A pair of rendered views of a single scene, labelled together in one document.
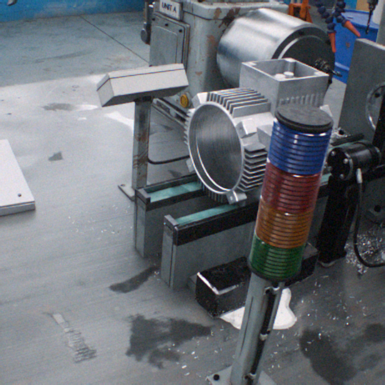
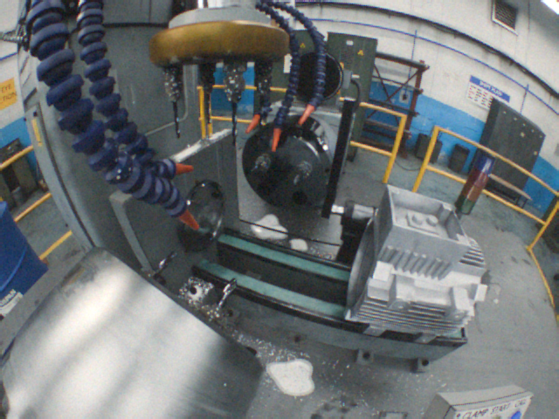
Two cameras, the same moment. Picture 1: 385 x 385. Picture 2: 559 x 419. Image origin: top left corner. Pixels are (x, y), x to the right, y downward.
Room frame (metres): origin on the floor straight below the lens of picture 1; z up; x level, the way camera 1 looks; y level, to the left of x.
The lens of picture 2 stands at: (1.16, -0.10, 1.28)
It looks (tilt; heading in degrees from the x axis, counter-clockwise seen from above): 37 degrees down; 233
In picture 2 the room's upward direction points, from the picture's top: 5 degrees clockwise
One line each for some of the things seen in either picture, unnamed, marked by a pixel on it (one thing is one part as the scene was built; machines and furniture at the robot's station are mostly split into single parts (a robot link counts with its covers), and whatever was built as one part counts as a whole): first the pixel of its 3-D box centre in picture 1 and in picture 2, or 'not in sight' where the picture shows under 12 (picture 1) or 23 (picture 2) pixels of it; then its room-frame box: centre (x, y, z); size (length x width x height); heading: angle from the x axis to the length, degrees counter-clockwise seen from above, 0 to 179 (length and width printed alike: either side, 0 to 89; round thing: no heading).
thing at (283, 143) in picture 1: (299, 141); (484, 162); (0.48, -0.10, 1.19); 0.06 x 0.06 x 0.04
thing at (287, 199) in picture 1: (292, 180); (478, 176); (0.48, -0.10, 1.14); 0.06 x 0.06 x 0.04
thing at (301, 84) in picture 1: (282, 87); (417, 231); (0.88, -0.14, 1.11); 0.12 x 0.11 x 0.07; 127
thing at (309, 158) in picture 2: not in sight; (297, 154); (0.77, -0.56, 1.04); 0.41 x 0.25 x 0.25; 36
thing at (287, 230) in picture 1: (284, 215); (472, 189); (0.48, -0.10, 1.10); 0.06 x 0.06 x 0.04
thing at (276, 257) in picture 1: (277, 249); (465, 202); (0.48, -0.10, 1.05); 0.06 x 0.06 x 0.04
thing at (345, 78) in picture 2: not in sight; (327, 106); (0.51, -0.71, 1.16); 0.33 x 0.26 x 0.42; 36
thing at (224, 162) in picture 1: (258, 139); (411, 276); (0.86, -0.11, 1.01); 0.20 x 0.19 x 0.19; 127
